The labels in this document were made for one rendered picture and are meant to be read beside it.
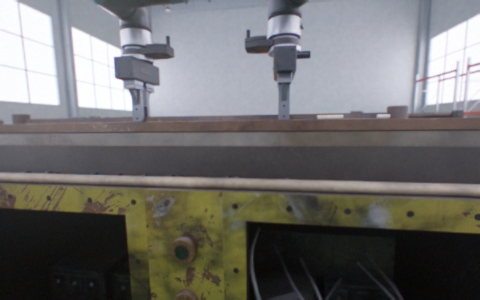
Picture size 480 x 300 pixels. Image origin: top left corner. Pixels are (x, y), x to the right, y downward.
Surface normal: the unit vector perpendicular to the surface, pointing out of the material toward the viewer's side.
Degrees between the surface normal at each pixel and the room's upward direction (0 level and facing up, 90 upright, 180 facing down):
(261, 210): 90
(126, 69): 90
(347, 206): 90
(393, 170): 90
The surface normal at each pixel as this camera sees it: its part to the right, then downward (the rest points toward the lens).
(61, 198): -0.16, 0.12
